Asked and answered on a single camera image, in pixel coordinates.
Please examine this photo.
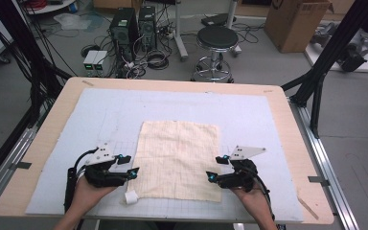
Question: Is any clear plastic bag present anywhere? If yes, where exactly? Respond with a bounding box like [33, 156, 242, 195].
[53, 12, 93, 32]

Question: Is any white board with machine parts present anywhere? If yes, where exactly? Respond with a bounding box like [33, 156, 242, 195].
[304, 21, 368, 75]

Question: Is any black round stool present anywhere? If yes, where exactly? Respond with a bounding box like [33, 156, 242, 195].
[190, 26, 240, 84]

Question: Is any beige tape strip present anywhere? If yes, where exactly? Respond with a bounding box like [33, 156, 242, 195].
[296, 195, 320, 220]

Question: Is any black metal frame strut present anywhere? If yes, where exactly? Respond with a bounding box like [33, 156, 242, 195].
[281, 0, 368, 139]
[0, 0, 75, 128]

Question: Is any white power supply unit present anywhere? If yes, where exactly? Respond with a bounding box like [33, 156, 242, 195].
[93, 50, 109, 73]
[82, 50, 100, 74]

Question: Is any aluminium rail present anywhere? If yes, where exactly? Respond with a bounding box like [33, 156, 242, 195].
[287, 97, 360, 230]
[0, 126, 38, 214]

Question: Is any white table leg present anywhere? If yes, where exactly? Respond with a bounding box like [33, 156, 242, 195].
[172, 0, 190, 61]
[225, 0, 242, 58]

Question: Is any brown cardboard box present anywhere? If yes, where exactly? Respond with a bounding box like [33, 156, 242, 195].
[264, 0, 334, 54]

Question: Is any person's right hand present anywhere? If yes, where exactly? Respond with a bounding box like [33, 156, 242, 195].
[231, 186, 269, 220]

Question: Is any person's left hand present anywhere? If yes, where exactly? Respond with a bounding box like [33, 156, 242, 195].
[70, 176, 118, 219]

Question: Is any white foam mat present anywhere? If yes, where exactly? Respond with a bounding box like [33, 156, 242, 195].
[25, 87, 305, 223]

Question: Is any black computer tower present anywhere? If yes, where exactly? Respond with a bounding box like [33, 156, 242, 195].
[138, 5, 158, 53]
[109, 8, 140, 62]

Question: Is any flat black case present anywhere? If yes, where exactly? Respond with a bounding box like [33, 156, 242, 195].
[200, 12, 238, 28]

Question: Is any coil of black cables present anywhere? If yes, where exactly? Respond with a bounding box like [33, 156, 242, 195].
[146, 50, 171, 71]

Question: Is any cream towel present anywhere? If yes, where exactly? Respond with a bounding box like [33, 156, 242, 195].
[123, 120, 223, 206]

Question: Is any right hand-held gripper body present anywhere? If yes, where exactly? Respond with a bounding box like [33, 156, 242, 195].
[218, 145, 267, 193]

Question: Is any grey tape strip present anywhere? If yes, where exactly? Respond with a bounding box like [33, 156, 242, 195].
[308, 175, 332, 187]
[9, 161, 33, 171]

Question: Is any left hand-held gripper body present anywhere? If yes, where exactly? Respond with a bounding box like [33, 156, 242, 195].
[83, 142, 128, 189]

